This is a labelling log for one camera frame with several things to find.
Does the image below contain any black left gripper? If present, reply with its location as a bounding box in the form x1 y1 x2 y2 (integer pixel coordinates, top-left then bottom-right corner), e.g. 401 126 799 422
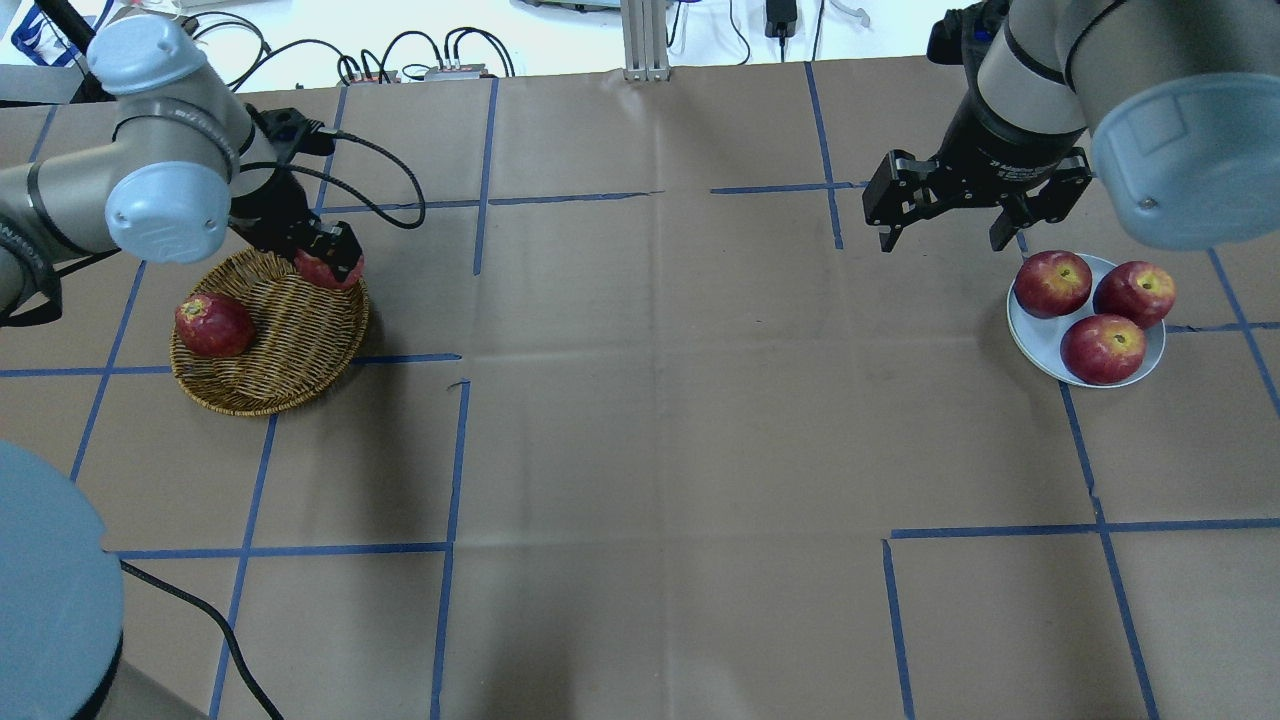
230 165 364 272

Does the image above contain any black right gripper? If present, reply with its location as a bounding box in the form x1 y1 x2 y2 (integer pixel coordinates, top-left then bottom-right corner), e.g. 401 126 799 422
863 90 1093 252

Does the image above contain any yellow-red apple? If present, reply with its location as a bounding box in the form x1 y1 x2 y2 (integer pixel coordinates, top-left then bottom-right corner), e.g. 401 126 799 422
292 250 365 291

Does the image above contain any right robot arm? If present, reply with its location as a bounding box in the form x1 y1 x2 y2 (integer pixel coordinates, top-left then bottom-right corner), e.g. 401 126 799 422
863 1 1279 252

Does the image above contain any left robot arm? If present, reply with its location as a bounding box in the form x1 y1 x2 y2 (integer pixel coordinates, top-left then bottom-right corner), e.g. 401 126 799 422
3 15 364 719

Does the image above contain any red apple plate far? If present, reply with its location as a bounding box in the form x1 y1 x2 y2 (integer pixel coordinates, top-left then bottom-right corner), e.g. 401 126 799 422
1012 250 1093 319

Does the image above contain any red apple plate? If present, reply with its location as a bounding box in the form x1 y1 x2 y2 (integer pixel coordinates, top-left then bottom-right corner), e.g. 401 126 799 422
1059 314 1149 386
1012 250 1093 319
1092 260 1178 329

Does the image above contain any woven wicker basket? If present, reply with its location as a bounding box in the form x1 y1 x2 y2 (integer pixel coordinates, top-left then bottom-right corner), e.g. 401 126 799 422
169 249 371 416

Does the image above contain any dark red apple in basket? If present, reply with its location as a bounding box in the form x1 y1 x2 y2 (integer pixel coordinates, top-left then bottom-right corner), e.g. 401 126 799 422
175 293 257 357

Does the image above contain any light blue plate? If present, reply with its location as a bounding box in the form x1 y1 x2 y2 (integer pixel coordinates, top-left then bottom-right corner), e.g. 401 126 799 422
1007 250 1178 388

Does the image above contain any red apple plate near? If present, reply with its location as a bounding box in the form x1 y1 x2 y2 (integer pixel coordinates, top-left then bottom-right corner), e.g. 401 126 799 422
1059 314 1149 386

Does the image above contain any red apple plate outer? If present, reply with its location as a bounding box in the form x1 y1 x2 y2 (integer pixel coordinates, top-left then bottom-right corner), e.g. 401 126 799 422
1092 260 1178 329

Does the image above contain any black power adapter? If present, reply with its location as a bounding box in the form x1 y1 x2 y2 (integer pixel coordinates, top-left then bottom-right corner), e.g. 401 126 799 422
764 0 799 41

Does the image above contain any black braided left cable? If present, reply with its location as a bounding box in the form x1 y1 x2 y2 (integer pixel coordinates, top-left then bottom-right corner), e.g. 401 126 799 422
239 128 428 231

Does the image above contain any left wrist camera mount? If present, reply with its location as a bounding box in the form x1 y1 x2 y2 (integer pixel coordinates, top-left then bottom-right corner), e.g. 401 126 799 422
244 104 337 164

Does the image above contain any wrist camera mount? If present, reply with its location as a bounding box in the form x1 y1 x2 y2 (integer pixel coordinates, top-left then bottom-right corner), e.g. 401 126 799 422
925 1 1011 67
244 104 337 164

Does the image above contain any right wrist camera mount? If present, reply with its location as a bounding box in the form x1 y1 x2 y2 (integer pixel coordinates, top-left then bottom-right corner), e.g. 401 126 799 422
925 1 1011 67

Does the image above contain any aluminium profile post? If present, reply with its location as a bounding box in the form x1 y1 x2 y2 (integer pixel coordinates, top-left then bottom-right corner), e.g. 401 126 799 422
620 0 671 83

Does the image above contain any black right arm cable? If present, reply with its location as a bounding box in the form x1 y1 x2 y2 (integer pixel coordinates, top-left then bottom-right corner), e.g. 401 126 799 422
118 560 285 720

